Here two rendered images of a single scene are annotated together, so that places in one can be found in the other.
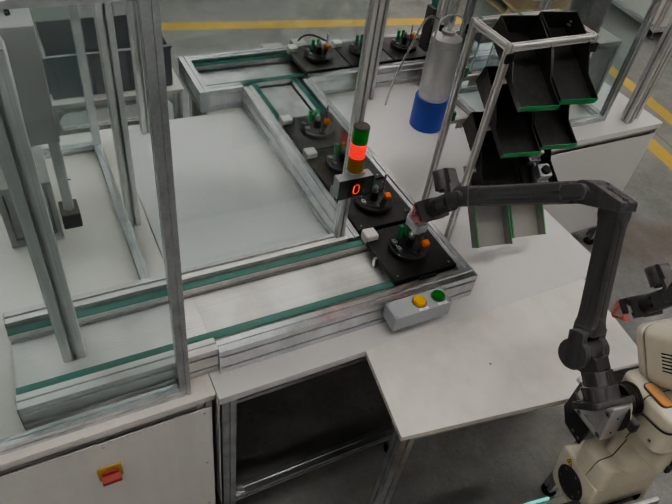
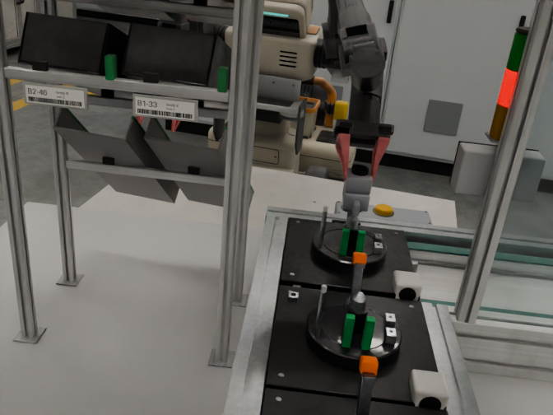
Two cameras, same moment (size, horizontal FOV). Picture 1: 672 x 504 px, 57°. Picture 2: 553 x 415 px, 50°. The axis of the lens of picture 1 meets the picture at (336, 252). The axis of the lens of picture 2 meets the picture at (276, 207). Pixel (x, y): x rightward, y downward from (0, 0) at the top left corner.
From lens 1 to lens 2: 258 cm
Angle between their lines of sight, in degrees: 104
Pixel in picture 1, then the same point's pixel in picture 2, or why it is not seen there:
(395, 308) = (422, 217)
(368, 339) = not seen: hidden behind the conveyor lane
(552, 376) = (259, 179)
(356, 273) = (443, 288)
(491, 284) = (217, 244)
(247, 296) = not seen: outside the picture
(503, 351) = (287, 202)
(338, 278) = not seen: hidden behind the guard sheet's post
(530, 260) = (113, 243)
